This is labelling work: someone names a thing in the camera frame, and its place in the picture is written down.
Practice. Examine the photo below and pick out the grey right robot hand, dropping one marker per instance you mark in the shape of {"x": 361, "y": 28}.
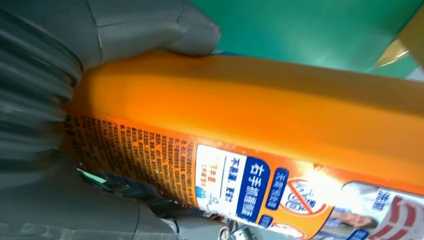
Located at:
{"x": 132, "y": 26}

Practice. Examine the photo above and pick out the yellow taped cardboard box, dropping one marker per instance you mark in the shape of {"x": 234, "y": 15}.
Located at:
{"x": 412, "y": 36}

